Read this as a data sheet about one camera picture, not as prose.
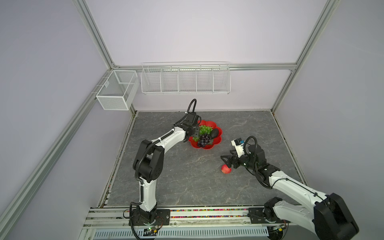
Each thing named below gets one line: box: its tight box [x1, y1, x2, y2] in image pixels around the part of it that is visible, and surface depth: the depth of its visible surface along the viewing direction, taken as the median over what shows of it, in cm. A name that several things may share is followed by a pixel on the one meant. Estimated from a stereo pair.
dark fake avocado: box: [210, 128, 219, 140], surface depth 104 cm
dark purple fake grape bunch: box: [197, 134, 212, 148], surface depth 96 cm
